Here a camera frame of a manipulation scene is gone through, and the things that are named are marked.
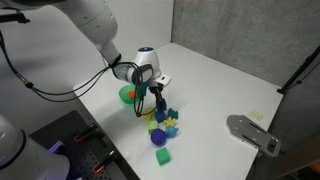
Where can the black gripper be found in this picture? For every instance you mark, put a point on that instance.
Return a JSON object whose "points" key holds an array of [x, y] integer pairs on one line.
{"points": [[156, 87]]}

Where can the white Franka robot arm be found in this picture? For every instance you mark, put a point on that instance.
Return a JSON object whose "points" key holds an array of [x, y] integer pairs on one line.
{"points": [[93, 20]]}

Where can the teal foam block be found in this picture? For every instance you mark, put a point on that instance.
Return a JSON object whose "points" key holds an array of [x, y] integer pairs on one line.
{"points": [[172, 114]]}

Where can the yellow foam block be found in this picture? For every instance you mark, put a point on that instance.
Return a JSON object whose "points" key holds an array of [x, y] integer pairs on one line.
{"points": [[148, 115]]}

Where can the yellow star block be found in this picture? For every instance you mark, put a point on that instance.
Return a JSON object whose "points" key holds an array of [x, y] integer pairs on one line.
{"points": [[170, 122]]}

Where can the light green block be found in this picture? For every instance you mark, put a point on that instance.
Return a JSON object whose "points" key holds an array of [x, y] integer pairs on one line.
{"points": [[152, 127]]}

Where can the green bowl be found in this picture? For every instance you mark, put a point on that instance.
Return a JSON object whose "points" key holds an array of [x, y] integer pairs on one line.
{"points": [[125, 96]]}

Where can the light blue foam block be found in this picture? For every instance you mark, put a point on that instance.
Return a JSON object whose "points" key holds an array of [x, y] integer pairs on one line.
{"points": [[172, 132]]}

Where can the green cube block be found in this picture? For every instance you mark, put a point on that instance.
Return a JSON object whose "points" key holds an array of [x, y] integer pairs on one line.
{"points": [[162, 156]]}

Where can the purple ball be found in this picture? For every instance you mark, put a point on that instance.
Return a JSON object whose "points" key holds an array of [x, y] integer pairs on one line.
{"points": [[158, 137]]}

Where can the black perforated board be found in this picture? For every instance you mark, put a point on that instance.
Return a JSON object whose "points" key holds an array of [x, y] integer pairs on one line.
{"points": [[76, 150]]}

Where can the purple lit device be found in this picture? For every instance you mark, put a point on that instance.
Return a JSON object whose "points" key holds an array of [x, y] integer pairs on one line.
{"points": [[56, 146]]}

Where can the black tripod pole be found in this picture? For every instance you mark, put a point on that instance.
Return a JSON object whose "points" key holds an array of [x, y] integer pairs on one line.
{"points": [[300, 70]]}

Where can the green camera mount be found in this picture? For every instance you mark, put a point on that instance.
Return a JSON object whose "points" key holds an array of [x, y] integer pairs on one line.
{"points": [[142, 90]]}

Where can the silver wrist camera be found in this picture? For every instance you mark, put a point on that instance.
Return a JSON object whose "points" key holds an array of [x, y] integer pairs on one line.
{"points": [[164, 79]]}

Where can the grey metal bracket plate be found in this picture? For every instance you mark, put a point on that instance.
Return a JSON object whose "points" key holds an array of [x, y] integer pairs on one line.
{"points": [[253, 135]]}

